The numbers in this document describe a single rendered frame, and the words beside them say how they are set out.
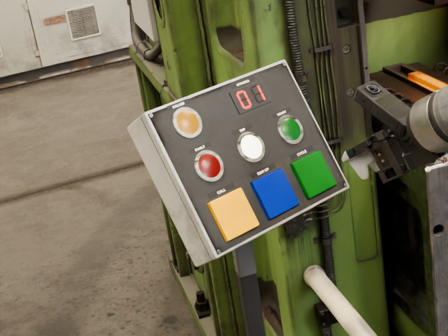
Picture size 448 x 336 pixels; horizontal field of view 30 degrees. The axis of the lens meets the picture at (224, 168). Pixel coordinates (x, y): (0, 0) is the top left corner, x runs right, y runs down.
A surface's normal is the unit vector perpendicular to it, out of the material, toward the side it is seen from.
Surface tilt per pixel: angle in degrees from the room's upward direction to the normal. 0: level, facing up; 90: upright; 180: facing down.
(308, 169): 60
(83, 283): 0
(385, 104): 27
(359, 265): 90
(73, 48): 90
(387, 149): 90
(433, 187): 90
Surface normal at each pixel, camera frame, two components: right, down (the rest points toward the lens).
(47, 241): -0.14, -0.92
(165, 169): -0.76, 0.34
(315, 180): 0.48, -0.29
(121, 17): 0.37, 0.29
